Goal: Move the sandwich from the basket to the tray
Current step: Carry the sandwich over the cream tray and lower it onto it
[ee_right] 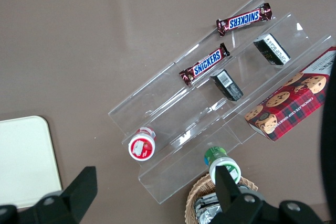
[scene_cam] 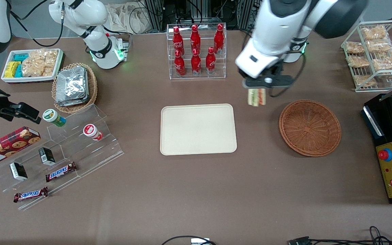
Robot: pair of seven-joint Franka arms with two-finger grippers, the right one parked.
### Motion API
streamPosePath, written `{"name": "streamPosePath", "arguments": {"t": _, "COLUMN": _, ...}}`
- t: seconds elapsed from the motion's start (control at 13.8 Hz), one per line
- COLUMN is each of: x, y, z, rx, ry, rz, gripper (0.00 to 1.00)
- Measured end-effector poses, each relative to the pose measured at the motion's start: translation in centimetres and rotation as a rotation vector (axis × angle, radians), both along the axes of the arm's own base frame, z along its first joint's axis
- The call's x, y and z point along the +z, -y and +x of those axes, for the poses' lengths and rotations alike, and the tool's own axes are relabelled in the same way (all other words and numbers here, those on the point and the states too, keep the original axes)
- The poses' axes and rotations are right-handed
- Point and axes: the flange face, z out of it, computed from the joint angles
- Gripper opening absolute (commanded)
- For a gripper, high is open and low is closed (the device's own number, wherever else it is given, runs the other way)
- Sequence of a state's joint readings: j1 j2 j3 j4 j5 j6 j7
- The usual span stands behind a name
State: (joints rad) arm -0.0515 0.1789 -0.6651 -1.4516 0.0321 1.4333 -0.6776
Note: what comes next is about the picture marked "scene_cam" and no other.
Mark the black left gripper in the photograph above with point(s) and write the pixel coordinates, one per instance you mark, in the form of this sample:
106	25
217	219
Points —
275	69

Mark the triangular sandwich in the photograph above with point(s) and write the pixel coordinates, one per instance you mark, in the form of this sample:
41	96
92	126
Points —
257	97

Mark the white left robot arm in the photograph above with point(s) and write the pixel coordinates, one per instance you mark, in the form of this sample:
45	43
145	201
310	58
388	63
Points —
284	23

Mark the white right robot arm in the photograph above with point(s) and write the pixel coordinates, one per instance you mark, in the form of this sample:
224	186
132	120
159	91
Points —
87	17

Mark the white rectangular snack tray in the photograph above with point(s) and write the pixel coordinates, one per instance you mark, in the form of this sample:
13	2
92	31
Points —
9	79

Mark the round brown wicker basket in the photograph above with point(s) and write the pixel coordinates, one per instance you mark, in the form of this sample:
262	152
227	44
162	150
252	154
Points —
310	129

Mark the cream plastic tray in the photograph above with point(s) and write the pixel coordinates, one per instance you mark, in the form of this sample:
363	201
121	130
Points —
197	129

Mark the oval tan wicker basket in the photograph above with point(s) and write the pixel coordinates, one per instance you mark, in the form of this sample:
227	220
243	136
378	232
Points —
92	88

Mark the red tartan cookie box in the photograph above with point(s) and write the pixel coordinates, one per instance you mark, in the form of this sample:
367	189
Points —
9	146

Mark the green lid snack cup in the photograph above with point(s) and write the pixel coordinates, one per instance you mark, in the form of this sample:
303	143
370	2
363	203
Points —
53	117

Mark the teal snack pack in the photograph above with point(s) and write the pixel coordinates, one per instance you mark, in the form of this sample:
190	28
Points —
21	56
19	71

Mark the yellow snack pack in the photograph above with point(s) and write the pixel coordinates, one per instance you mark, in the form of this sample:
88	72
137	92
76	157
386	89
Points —
11	69

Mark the clear rice cracker bag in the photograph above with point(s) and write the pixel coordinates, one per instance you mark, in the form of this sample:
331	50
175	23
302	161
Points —
34	69
44	56

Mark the small black box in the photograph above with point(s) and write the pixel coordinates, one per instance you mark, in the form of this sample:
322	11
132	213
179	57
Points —
47	156
18	171

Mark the red cola bottle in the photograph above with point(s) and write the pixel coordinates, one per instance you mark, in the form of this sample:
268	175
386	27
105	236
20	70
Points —
195	39
219	38
196	64
179	66
177	41
210	63

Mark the silver foil packet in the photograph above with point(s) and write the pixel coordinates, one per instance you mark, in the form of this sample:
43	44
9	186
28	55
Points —
71	102
71	83

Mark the clear acrylic bottle rack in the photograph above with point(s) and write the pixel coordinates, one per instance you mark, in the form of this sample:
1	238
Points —
202	77

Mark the brown Snickers bar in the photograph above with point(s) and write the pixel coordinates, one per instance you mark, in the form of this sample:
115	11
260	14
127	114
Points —
61	172
30	194

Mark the red lid snack cup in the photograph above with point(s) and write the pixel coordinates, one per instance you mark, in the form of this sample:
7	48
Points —
92	132

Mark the clear acrylic stepped display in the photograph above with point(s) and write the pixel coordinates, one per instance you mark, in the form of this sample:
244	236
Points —
90	153

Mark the black control box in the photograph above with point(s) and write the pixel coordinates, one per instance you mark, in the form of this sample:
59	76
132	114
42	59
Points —
386	115

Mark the red emergency stop button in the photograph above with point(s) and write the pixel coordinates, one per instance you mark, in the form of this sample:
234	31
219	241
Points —
383	154

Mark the beige cloth bag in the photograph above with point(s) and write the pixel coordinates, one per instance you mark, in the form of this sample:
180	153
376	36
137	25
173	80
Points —
128	17

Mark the aluminium frame post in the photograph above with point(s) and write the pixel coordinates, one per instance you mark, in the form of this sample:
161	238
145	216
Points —
245	13
153	15

